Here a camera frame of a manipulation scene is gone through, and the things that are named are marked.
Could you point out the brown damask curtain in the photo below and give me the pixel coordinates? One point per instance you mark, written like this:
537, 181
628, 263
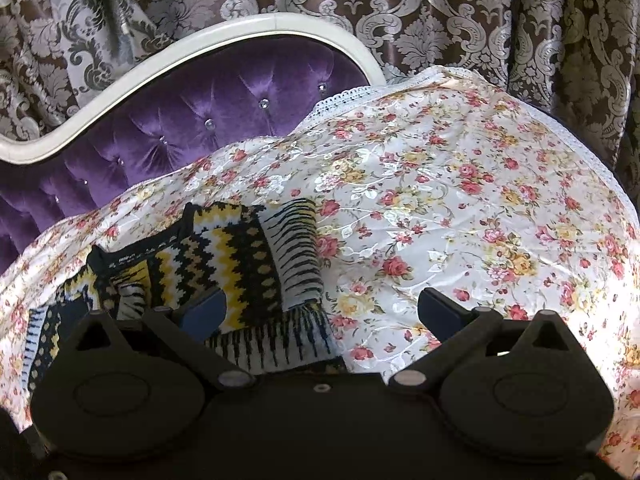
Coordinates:
425, 10

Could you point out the purple tufted velvet sofa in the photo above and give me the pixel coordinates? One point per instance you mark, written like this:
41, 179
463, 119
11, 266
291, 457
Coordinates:
190, 105

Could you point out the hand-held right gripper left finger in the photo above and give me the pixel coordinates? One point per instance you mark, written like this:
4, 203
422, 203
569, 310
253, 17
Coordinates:
206, 311

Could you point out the floral satin blanket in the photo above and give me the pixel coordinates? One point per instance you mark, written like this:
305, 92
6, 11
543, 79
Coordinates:
450, 200

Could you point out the yellow black zigzag knit sweater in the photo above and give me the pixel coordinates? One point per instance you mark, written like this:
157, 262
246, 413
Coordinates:
235, 260

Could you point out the light grey damask curtain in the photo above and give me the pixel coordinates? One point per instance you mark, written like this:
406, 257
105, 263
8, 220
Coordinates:
80, 20

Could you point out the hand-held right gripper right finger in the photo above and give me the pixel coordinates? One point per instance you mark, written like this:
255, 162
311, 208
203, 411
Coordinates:
439, 307

